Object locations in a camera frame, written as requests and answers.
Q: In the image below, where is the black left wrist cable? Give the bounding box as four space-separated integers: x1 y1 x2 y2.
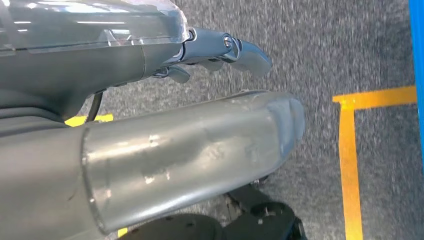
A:
86 92 104 123

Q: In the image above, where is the blue metal shelf rack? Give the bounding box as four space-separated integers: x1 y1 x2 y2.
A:
408 0 424 167

